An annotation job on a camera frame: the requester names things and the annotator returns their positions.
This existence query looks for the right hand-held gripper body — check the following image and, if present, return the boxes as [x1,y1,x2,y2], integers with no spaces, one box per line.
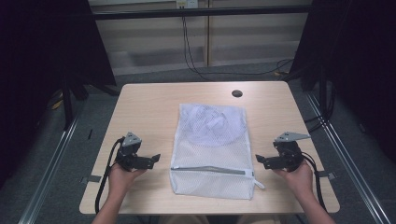
[263,132,312,173]

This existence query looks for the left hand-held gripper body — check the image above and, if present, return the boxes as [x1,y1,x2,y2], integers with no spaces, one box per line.
[115,132,156,173]

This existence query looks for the white mesh laundry bag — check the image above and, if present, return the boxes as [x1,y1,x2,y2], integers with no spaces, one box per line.
[169,103,266,201]

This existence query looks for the person's left hand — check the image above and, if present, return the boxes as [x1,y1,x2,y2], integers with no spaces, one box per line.
[107,162,148,201]

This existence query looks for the person's right hand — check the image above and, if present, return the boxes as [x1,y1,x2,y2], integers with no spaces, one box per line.
[273,161,314,201]

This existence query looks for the grey tape strip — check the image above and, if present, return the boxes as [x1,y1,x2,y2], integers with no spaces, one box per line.
[316,170,337,181]
[79,175,103,185]

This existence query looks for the person's right leg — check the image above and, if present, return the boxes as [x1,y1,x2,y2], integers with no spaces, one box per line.
[237,215,283,224]

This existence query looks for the person's leg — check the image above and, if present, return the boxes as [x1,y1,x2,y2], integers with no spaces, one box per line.
[157,215,210,224]
[237,215,283,224]

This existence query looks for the white cloth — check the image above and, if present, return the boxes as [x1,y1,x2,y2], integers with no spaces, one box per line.
[183,105,246,146]

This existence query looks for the person's left leg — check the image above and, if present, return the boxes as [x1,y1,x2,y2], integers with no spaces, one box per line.
[157,215,210,224]

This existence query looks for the black metal stand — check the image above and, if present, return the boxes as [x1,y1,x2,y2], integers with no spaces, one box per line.
[318,67,336,123]
[60,70,75,132]

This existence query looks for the yellow item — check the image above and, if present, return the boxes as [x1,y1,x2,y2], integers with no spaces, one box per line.
[50,89,65,111]

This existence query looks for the black curtain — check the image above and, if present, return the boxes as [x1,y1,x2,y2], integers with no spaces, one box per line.
[289,0,396,163]
[0,0,117,189]

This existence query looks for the black horizontal metal bar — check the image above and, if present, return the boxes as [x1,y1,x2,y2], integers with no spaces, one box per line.
[92,5,313,21]

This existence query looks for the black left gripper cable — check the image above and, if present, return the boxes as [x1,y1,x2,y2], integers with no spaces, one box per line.
[94,137,126,215]

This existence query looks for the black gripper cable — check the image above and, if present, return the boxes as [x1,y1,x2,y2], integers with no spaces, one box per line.
[300,151,328,213]
[94,137,126,215]

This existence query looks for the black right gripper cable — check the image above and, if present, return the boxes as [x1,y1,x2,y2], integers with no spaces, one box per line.
[300,151,328,213]

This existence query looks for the black floor cables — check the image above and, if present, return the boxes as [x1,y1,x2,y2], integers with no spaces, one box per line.
[303,114,327,133]

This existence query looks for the metal floor rail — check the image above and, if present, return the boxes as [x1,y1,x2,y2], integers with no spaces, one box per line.
[18,102,86,224]
[304,91,392,224]

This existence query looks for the black wall cables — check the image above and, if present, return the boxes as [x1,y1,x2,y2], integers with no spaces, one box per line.
[180,16,295,83]

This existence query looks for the white wall outlet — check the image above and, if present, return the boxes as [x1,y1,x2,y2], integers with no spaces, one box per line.
[175,0,199,9]

